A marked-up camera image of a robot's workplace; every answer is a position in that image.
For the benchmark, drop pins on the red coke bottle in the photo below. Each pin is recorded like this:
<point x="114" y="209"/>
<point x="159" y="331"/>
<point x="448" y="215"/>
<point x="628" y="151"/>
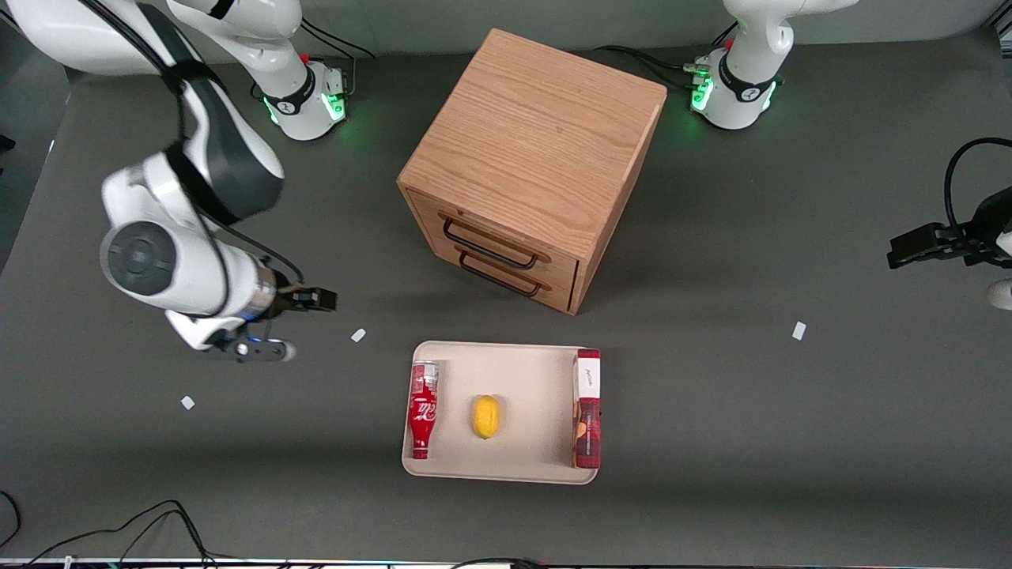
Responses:
<point x="423" y="411"/>

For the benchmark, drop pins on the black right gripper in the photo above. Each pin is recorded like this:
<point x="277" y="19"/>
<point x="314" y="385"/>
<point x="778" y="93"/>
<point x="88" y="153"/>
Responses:
<point x="286" y="301"/>

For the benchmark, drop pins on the beige plastic tray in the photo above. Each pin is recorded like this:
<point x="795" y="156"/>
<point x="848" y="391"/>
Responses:
<point x="530" y="442"/>

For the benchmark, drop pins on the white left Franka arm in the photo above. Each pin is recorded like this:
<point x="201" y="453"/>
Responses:
<point x="743" y="103"/>

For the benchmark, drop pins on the yellow lemon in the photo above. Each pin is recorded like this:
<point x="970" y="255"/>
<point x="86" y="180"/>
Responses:
<point x="486" y="417"/>

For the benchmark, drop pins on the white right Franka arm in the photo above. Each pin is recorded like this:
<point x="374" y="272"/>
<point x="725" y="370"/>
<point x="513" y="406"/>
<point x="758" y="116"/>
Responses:
<point x="182" y="276"/>

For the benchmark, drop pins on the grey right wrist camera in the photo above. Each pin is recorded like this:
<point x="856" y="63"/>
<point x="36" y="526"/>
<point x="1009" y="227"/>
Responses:
<point x="261" y="350"/>

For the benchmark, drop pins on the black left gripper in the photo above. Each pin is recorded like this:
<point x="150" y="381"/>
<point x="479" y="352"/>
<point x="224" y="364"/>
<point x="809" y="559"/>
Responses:
<point x="988" y="224"/>

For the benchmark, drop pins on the red snack box white label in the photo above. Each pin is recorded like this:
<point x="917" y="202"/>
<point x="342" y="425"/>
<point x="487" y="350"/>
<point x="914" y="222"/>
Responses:
<point x="587" y="435"/>

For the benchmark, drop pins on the wooden drawer cabinet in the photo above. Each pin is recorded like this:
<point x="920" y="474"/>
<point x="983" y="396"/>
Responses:
<point x="538" y="142"/>

